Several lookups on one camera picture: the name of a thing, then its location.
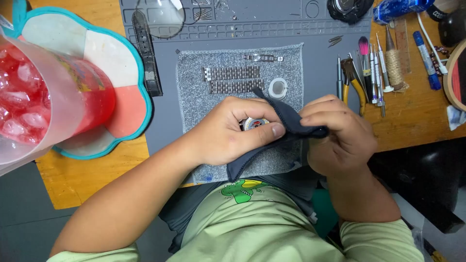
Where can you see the cone spool of twine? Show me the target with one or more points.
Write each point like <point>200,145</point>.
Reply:
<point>395,65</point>

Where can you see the white-tipped precision screwdriver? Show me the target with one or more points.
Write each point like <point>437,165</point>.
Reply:
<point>384,69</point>

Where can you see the person's left hand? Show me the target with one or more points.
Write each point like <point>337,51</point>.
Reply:
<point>222,134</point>

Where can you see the slim silver pin tool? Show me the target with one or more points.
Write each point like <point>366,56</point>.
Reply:
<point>339,78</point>

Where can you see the round magnifying glass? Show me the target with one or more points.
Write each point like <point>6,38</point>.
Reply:
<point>163,18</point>

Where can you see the crumpled white wrapper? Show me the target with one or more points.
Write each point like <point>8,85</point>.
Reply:
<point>457,117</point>

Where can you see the grey towel cloth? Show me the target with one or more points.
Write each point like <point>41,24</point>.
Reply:
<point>196,102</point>

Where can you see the black chair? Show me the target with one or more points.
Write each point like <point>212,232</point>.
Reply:
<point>418,178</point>

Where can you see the silver watch case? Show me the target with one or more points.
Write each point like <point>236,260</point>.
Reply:
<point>255,123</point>

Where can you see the person's right hand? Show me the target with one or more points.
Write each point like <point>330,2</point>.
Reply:
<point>346,145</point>

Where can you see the clear plastic ruler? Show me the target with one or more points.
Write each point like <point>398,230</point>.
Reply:
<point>403,47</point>

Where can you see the blue plastic packet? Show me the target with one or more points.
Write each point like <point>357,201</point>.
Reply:
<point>400,10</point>

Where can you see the black round watch holder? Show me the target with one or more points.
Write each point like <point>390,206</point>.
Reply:
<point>347,9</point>

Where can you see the light green dinosaur shirt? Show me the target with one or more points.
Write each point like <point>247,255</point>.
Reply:
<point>262,233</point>

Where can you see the pink-bristled brush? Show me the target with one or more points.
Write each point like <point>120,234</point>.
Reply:
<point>366,62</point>

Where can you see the blue marker pen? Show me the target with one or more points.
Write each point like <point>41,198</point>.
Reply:
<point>426,60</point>

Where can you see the silver watch clasp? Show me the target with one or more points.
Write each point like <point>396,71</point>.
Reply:
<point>262,57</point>

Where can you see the black band with white print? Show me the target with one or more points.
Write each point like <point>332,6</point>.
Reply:
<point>438,11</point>

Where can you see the pile of thin spring bars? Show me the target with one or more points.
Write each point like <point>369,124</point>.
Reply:
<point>202,14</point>

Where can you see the grey silicone work mat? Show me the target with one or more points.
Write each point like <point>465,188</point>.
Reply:
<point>165,116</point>

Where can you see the round wooden-rimmed object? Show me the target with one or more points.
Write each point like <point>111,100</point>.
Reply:
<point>457,76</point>

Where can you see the flower-shaped teal-edged coaster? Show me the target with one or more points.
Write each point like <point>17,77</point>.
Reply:
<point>109,62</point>

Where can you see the silver precision screwdriver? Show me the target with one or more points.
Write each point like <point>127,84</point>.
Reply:
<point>379,91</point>
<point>372,76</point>

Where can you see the dark blue cleaning cloth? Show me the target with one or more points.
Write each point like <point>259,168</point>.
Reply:
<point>291,120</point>

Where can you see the black rounded object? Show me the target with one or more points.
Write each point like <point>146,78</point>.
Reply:
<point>453,29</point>

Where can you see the plastic cup of red iced drink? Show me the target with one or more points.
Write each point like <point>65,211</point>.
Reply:
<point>40,102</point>

